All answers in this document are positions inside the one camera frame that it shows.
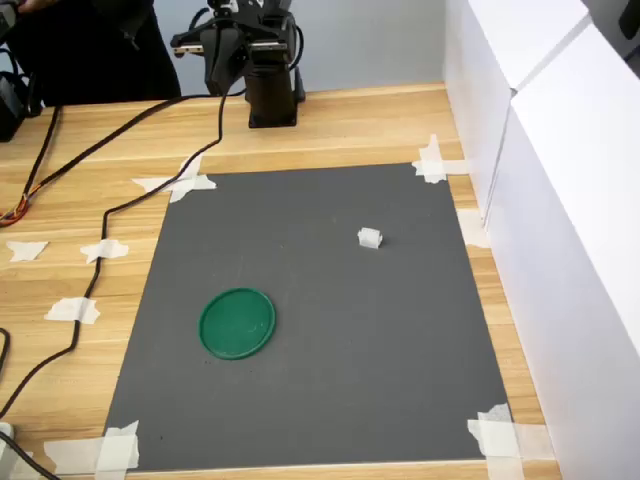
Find small white plastic terminal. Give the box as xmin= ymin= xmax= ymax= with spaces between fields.
xmin=356 ymin=226 xmax=387 ymax=250

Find round green lid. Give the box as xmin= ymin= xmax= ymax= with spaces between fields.
xmin=198 ymin=286 xmax=278 ymax=362

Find person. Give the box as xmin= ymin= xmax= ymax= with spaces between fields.
xmin=9 ymin=0 xmax=182 ymax=109

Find grey-blue partition panel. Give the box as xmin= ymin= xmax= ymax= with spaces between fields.
xmin=154 ymin=0 xmax=447 ymax=99

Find white masking tape piece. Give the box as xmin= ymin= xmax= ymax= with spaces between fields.
xmin=4 ymin=239 xmax=50 ymax=264
xmin=43 ymin=296 xmax=101 ymax=325
xmin=467 ymin=402 xmax=556 ymax=480
xmin=79 ymin=238 xmax=130 ymax=265
xmin=43 ymin=419 xmax=141 ymax=480
xmin=132 ymin=152 xmax=219 ymax=204
xmin=457 ymin=208 xmax=494 ymax=250
xmin=410 ymin=133 xmax=471 ymax=185

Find black box device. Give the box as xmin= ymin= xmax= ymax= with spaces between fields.
xmin=0 ymin=72 xmax=29 ymax=144

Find white partition box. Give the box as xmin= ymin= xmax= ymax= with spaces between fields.
xmin=442 ymin=0 xmax=594 ymax=234
xmin=482 ymin=19 xmax=640 ymax=480

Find dark grey mat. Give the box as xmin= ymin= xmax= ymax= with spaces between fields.
xmin=102 ymin=162 xmax=514 ymax=474

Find black rounded object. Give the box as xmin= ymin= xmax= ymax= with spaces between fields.
xmin=618 ymin=0 xmax=640 ymax=41

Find black braided cable orange wires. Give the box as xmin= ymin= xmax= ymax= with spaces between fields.
xmin=0 ymin=92 xmax=249 ymax=229

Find long black camera cable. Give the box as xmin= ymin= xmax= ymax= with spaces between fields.
xmin=0 ymin=92 xmax=229 ymax=419

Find thick black cable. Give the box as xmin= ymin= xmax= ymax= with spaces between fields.
xmin=0 ymin=432 xmax=62 ymax=480

